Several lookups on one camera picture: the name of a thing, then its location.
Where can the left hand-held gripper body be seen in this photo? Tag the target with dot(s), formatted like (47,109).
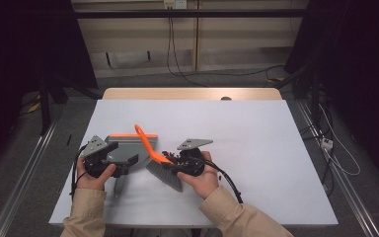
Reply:
(95,158)

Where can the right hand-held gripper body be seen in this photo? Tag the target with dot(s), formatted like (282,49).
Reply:
(194,158)

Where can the orange brush with grey bristles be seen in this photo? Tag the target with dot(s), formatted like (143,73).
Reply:
(164,174)

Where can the grey dustpan with orange lip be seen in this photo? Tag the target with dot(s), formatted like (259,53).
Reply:
(128,149)

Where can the person's left hand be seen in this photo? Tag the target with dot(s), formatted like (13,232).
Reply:
(92,181)

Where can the person's right hand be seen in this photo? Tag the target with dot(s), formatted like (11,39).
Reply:
(202,184)

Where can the white table board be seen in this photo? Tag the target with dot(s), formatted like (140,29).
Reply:
(260,158)

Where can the wooden table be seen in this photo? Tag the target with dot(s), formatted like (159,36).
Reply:
(164,93)

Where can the black metal stand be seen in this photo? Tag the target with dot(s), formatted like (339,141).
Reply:
(45,108)
(315,98)

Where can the black curtain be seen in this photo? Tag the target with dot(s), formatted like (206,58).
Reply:
(358,65)
(23,49)

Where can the white power strip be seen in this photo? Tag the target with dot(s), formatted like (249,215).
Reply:
(326,143)

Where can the black horizontal beam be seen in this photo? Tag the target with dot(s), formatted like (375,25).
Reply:
(210,13)

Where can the metal floor rail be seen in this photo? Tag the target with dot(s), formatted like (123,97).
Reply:
(23,177)
(345,191)

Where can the white wall socket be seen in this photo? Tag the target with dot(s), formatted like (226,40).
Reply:
(175,4)

